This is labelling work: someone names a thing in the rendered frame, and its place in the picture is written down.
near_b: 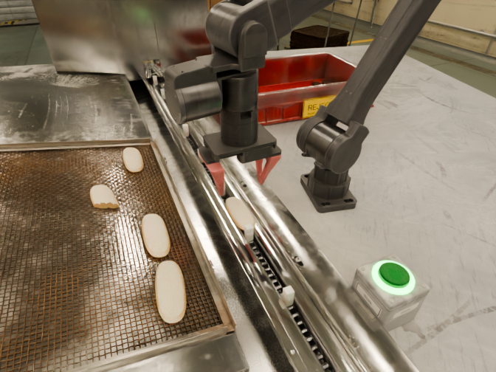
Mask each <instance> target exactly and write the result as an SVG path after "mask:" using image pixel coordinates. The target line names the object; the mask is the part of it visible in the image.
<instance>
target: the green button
mask: <svg viewBox="0 0 496 372"><path fill-rule="evenodd" d="M378 276H379V278H380V279H381V281H382V282H383V283H385V284H386V285H388V286H390V287H393V288H396V289H402V288H405V287H406V286H407V285H408V283H409V282H410V274H409V272H408V271H407V270H406V269H405V268H404V267H403V266H401V265H399V264H397V263H394V262H386V263H383V264H382V265H381V266H380V267H379V271H378Z"/></svg>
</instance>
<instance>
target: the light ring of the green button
mask: <svg viewBox="0 0 496 372"><path fill-rule="evenodd" d="M386 262H394V261H380V262H378V263H376V264H375V265H374V267H373V270H372V276H373V279H374V281H375V282H376V284H377V285H378V286H379V287H381V288H382V289H384V290H385V291H386V292H390V293H392V294H395V295H405V294H407V293H409V292H411V291H412V290H413V288H414V286H415V279H414V277H413V275H412V273H411V272H410V271H409V270H408V269H407V268H406V267H405V266H403V265H401V264H400V263H397V262H394V263H396V264H399V265H401V266H403V267H404V268H405V269H406V270H407V271H408V272H409V274H410V282H409V285H408V286H406V287H405V288H402V289H396V288H393V287H390V286H388V285H386V284H385V283H383V282H382V281H381V279H380V278H379V276H378V269H379V267H380V266H381V265H382V264H383V263H386Z"/></svg>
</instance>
